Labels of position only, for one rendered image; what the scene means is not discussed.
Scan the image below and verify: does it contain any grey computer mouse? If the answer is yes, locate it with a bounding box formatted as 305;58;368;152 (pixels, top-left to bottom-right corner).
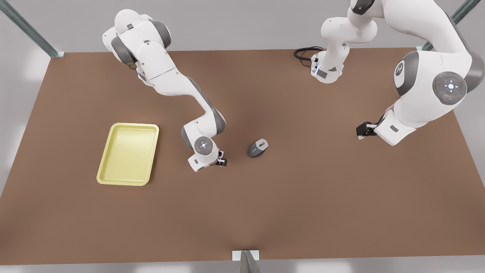
247;138;269;158

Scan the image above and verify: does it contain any pale yellow rectangular tray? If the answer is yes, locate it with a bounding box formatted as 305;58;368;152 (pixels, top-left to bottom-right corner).
96;122;160;186

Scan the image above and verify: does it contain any black cable loop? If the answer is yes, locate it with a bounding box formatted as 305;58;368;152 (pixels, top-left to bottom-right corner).
294;46;325;68

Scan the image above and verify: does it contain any silver frame post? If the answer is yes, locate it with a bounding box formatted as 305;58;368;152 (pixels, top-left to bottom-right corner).
232;250;262;273
416;0;482;52
0;0;65;58

